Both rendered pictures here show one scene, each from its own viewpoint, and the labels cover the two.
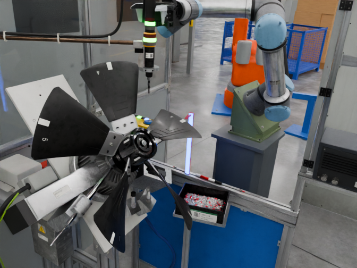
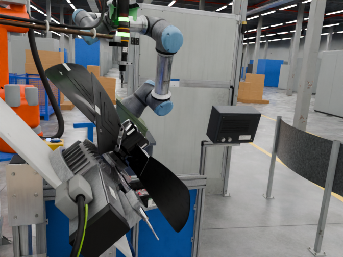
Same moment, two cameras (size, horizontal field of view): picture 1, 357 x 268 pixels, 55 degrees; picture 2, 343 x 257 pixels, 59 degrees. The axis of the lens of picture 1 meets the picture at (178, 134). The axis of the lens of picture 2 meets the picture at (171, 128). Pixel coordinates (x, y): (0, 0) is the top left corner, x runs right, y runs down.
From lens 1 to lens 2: 0.92 m
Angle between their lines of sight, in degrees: 47
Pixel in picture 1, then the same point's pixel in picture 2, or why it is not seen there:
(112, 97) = (86, 97)
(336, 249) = not seen: hidden behind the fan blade
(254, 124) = (139, 124)
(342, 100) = (145, 111)
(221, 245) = (147, 236)
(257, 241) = not seen: hidden behind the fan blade
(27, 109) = not seen: outside the picture
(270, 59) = (167, 62)
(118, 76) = (79, 76)
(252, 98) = (133, 103)
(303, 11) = (32, 63)
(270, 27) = (175, 35)
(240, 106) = (124, 112)
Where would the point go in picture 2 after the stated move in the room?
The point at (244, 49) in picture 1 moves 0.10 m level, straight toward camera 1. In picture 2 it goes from (14, 92) to (15, 93)
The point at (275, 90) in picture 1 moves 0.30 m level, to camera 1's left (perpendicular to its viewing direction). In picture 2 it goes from (166, 88) to (123, 90)
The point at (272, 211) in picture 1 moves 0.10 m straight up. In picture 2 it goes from (189, 182) to (190, 165)
